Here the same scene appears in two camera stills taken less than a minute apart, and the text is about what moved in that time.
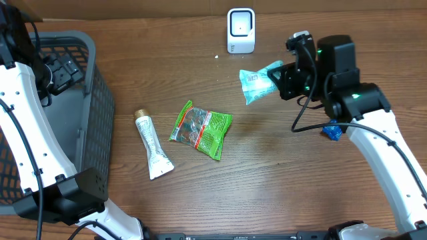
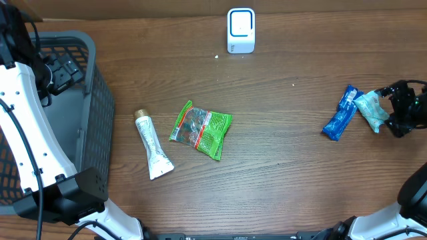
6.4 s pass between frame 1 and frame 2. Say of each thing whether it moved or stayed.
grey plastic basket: stayed
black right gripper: moved
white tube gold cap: stayed
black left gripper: stayed
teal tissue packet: moved
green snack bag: stayed
